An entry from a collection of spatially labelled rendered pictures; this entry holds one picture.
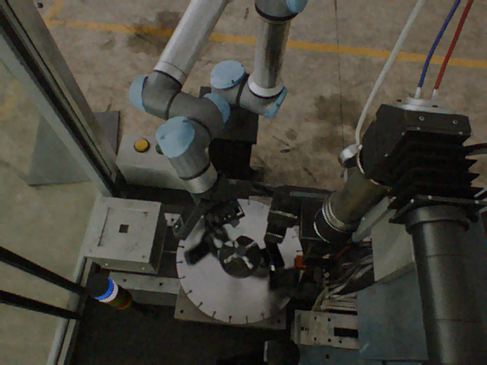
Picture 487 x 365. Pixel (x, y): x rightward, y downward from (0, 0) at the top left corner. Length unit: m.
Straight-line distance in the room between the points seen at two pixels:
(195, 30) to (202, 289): 0.61
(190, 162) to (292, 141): 1.61
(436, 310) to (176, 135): 0.51
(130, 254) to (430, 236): 0.82
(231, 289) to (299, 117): 1.65
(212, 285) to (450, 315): 0.67
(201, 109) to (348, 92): 1.95
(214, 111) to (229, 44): 2.05
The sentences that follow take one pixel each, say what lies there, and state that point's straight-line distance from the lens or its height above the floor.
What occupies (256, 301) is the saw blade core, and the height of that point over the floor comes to 0.95.
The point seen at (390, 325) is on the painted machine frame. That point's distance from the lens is 0.55.
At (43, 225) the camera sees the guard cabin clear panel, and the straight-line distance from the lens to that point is 0.92.
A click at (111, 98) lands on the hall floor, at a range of 2.54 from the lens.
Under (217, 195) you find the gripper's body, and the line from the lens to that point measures 0.78.
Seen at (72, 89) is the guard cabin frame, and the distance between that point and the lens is 0.95.
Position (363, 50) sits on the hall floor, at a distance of 2.95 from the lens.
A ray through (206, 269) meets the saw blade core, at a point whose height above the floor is 0.95.
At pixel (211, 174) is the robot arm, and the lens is 0.73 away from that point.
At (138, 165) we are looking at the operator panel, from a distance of 1.13.
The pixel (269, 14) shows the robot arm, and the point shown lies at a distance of 0.95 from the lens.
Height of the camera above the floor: 1.85
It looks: 64 degrees down
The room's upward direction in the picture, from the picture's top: 5 degrees clockwise
